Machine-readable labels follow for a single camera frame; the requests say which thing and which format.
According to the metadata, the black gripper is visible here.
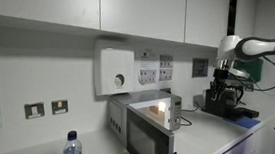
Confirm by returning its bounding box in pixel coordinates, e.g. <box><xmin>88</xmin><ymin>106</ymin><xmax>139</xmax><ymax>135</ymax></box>
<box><xmin>209</xmin><ymin>68</ymin><xmax>234</xmax><ymax>102</ymax></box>

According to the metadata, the silver microwave oven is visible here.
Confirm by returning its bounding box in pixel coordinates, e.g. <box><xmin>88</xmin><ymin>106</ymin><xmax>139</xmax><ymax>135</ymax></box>
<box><xmin>106</xmin><ymin>86</ymin><xmax>188</xmax><ymax>152</ymax></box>

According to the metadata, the brown item inside microwave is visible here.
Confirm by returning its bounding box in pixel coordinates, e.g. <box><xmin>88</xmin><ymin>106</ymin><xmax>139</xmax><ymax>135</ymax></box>
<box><xmin>148</xmin><ymin>105</ymin><xmax>161</xmax><ymax>116</ymax></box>

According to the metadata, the microwave door with dark window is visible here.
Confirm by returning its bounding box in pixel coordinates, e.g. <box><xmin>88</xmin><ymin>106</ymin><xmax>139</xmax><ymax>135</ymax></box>
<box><xmin>122</xmin><ymin>101</ymin><xmax>178</xmax><ymax>154</ymax></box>

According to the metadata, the black countertop machine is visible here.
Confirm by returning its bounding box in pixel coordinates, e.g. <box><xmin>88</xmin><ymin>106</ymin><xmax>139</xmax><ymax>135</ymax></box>
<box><xmin>201</xmin><ymin>75</ymin><xmax>262</xmax><ymax>124</ymax></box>

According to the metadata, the blue mat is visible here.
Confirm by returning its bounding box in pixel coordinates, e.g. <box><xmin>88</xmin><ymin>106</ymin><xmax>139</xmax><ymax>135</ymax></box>
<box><xmin>223</xmin><ymin>113</ymin><xmax>262</xmax><ymax>132</ymax></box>

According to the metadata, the white base cabinet drawer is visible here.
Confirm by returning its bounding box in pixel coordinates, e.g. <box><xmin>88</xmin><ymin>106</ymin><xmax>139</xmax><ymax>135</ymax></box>
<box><xmin>211</xmin><ymin>118</ymin><xmax>275</xmax><ymax>154</ymax></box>

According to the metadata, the white paper notice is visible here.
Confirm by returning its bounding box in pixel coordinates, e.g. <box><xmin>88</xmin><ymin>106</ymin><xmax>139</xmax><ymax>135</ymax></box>
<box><xmin>134</xmin><ymin>49</ymin><xmax>162</xmax><ymax>72</ymax></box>

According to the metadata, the narrow white upper cabinet door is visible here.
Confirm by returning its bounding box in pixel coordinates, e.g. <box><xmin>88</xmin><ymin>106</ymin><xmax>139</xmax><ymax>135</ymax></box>
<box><xmin>229</xmin><ymin>0</ymin><xmax>264</xmax><ymax>54</ymax></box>

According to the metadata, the white paper towel dispenser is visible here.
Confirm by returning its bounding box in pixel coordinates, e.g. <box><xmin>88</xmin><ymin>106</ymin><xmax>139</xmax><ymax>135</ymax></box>
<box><xmin>91</xmin><ymin>44</ymin><xmax>139</xmax><ymax>98</ymax></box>

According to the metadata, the wide white upper cabinet door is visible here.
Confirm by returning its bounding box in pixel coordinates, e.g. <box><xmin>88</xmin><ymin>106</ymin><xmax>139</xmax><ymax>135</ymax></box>
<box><xmin>0</xmin><ymin>0</ymin><xmax>104</xmax><ymax>39</ymax></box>

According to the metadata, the grey wall socket box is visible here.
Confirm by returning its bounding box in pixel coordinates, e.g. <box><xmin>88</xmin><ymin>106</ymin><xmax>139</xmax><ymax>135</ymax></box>
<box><xmin>192</xmin><ymin>93</ymin><xmax>207</xmax><ymax>112</ymax></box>

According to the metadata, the dark framed wall sign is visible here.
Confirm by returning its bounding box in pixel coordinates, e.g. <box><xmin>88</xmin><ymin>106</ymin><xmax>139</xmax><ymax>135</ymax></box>
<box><xmin>190</xmin><ymin>57</ymin><xmax>212</xmax><ymax>79</ymax></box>

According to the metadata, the black microwave power cable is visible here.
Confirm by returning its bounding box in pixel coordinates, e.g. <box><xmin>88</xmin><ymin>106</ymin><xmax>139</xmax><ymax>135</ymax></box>
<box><xmin>178</xmin><ymin>105</ymin><xmax>202</xmax><ymax>127</ymax></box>

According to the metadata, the green wall sign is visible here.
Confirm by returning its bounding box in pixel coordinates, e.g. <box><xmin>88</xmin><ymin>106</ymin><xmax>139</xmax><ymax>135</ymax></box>
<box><xmin>231</xmin><ymin>57</ymin><xmax>266</xmax><ymax>87</ymax></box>

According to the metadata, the white double wall socket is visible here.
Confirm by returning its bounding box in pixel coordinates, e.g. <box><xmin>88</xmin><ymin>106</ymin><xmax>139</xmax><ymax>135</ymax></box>
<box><xmin>158</xmin><ymin>67</ymin><xmax>175</xmax><ymax>83</ymax></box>
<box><xmin>138</xmin><ymin>67</ymin><xmax>159</xmax><ymax>86</ymax></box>

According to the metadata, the steel wall socket plate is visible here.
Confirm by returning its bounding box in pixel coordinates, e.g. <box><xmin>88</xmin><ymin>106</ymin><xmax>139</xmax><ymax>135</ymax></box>
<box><xmin>50</xmin><ymin>98</ymin><xmax>70</xmax><ymax>116</ymax></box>

